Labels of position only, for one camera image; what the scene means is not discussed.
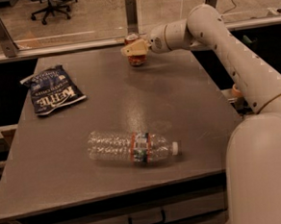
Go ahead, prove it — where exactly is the red coke can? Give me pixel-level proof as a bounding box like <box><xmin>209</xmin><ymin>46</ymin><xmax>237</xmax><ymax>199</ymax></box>
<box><xmin>124</xmin><ymin>33</ymin><xmax>146</xmax><ymax>67</ymax></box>

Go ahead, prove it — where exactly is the roll of masking tape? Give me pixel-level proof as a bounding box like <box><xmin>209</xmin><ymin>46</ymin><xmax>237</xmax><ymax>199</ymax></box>
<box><xmin>232</xmin><ymin>85</ymin><xmax>243</xmax><ymax>98</ymax></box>

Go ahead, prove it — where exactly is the middle metal bracket post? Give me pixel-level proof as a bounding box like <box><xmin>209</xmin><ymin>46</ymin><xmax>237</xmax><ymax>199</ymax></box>
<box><xmin>125</xmin><ymin>0</ymin><xmax>139</xmax><ymax>33</ymax></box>

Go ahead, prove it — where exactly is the blue Kettle chips bag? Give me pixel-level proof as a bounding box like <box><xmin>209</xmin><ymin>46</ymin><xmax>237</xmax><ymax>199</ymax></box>
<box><xmin>21</xmin><ymin>64</ymin><xmax>87</xmax><ymax>116</ymax></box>

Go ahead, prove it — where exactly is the black office chair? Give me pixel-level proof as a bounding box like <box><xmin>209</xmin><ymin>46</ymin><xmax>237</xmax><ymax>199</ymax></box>
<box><xmin>30</xmin><ymin>0</ymin><xmax>79</xmax><ymax>25</ymax></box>

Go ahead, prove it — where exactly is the left metal bracket post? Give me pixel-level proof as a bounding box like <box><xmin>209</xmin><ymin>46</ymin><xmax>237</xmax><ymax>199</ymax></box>
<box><xmin>0</xmin><ymin>18</ymin><xmax>18</xmax><ymax>58</ymax></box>

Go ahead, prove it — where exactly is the clear plastic water bottle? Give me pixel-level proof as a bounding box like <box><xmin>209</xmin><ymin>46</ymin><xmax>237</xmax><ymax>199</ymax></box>
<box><xmin>88</xmin><ymin>131</ymin><xmax>182</xmax><ymax>163</ymax></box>

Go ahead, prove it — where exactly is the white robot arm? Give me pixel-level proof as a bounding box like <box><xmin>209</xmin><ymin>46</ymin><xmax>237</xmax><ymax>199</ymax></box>
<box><xmin>121</xmin><ymin>4</ymin><xmax>281</xmax><ymax>224</ymax></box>

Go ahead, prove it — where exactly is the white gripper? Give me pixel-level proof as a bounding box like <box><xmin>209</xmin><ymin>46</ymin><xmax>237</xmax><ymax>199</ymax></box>
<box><xmin>120</xmin><ymin>25</ymin><xmax>169</xmax><ymax>57</ymax></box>

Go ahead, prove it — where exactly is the grey metal rail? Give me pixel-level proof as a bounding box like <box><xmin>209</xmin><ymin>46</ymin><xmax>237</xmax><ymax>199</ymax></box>
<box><xmin>0</xmin><ymin>15</ymin><xmax>281</xmax><ymax>64</ymax></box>

